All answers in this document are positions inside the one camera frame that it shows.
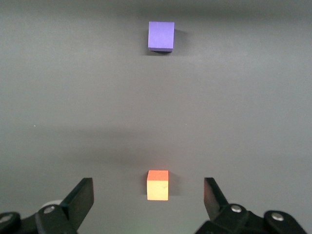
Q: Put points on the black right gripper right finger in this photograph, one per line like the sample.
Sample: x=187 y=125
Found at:
x=212 y=195

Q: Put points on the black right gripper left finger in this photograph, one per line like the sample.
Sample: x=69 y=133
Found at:
x=80 y=197

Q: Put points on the purple foam block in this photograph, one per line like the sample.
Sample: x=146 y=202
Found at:
x=161 y=35

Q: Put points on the orange foam block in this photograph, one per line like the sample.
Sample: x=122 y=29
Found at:
x=157 y=190

